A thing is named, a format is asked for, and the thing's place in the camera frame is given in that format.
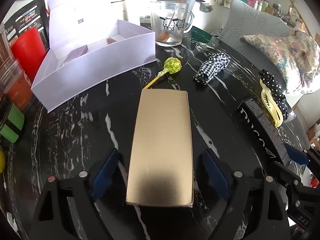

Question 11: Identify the black cosmetic box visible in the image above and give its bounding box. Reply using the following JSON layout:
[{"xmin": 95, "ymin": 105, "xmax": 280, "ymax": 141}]
[{"xmin": 237, "ymin": 98, "xmax": 290, "ymax": 166}]

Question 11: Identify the gold rectangular box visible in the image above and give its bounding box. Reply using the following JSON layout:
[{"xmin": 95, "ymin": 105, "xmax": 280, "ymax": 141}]
[{"xmin": 126, "ymin": 89, "xmax": 194, "ymax": 207}]

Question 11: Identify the yellow hair claw clip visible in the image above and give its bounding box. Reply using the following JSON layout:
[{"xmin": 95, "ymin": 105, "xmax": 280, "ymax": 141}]
[{"xmin": 259, "ymin": 79, "xmax": 283, "ymax": 127}]

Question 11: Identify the yellow lemon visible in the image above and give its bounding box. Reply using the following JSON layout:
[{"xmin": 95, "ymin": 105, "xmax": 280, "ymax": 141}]
[{"xmin": 0, "ymin": 148, "xmax": 6, "ymax": 173}]

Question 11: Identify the black polka dot scrunchie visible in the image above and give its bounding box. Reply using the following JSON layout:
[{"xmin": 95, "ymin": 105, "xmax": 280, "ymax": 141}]
[{"xmin": 259, "ymin": 69, "xmax": 289, "ymax": 121}]

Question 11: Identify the floral cushion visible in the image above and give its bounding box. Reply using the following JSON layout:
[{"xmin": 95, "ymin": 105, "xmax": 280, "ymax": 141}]
[{"xmin": 241, "ymin": 29, "xmax": 319, "ymax": 94}]

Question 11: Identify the green labelled black jar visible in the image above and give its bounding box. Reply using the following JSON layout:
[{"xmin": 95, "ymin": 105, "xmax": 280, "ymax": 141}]
[{"xmin": 1, "ymin": 95, "xmax": 24, "ymax": 144}]

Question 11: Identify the black white checkered scrunchie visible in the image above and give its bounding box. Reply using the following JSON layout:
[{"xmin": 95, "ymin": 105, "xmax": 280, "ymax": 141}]
[{"xmin": 193, "ymin": 52, "xmax": 231, "ymax": 85}]

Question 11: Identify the green wrapped lollipop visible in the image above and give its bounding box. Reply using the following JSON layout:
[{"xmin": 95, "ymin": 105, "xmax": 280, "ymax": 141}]
[{"xmin": 143, "ymin": 57, "xmax": 182, "ymax": 89}]

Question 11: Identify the orange jar with lid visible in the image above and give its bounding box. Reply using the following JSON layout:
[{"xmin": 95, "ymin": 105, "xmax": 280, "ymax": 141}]
[{"xmin": 1, "ymin": 60, "xmax": 33, "ymax": 111}]

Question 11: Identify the grey leaf pattern chair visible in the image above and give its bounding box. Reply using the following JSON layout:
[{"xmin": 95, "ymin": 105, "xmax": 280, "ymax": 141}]
[{"xmin": 218, "ymin": 0, "xmax": 299, "ymax": 90}]

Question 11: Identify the wooden spoon in mug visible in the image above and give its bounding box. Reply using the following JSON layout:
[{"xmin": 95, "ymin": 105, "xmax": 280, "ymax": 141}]
[{"xmin": 156, "ymin": 0, "xmax": 186, "ymax": 42}]

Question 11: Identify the red plastic canister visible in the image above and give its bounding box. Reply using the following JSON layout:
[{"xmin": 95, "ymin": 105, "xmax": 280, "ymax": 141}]
[{"xmin": 10, "ymin": 27, "xmax": 47, "ymax": 82}]

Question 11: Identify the glass mug with cartoon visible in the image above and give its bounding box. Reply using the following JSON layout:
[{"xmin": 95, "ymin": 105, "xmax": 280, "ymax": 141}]
[{"xmin": 150, "ymin": 0, "xmax": 195, "ymax": 47}]

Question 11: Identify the white open gift box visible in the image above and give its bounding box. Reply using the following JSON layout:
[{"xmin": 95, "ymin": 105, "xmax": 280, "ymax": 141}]
[{"xmin": 31, "ymin": 0, "xmax": 156, "ymax": 111}]

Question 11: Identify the black snack pouch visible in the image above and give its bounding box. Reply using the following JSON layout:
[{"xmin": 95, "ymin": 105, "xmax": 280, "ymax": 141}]
[{"xmin": 4, "ymin": 0, "xmax": 49, "ymax": 51}]

